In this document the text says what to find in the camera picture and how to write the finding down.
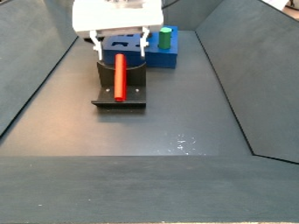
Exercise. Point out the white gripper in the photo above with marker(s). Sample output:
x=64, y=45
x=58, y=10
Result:
x=113, y=17

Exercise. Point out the red square-circle object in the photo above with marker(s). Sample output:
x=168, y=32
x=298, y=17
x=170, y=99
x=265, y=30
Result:
x=121, y=77

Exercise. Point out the blue foam fixture block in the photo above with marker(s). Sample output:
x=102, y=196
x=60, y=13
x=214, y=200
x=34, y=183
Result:
x=126, y=44

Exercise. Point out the black curved regrasp stand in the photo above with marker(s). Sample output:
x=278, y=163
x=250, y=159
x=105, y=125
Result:
x=136, y=99

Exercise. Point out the green hexagonal peg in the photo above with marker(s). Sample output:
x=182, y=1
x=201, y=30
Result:
x=165, y=38

